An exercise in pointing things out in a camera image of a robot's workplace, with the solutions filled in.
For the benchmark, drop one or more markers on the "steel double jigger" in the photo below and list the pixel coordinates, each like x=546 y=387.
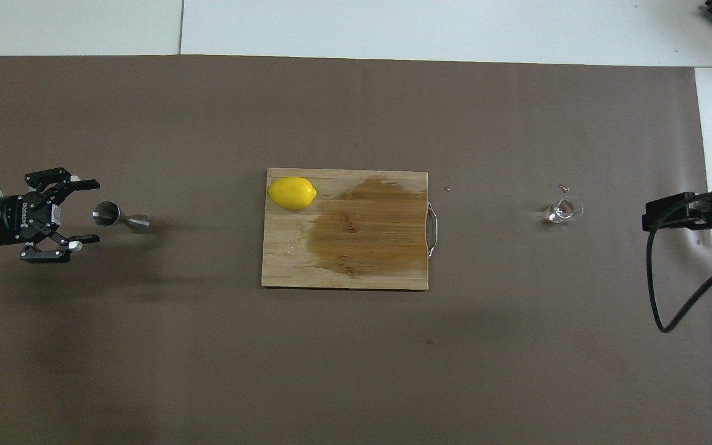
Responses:
x=136 y=222

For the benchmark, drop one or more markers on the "brown paper table mat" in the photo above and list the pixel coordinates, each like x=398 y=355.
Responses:
x=356 y=371

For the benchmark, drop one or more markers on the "wooden cutting board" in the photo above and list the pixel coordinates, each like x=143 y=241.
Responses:
x=381 y=259

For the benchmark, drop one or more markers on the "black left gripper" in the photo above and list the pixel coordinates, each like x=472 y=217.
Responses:
x=10 y=219

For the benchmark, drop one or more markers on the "small clear glass cup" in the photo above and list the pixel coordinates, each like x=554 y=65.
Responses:
x=563 y=211

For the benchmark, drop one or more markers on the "yellow lemon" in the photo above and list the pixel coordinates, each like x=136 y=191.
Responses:
x=292 y=193

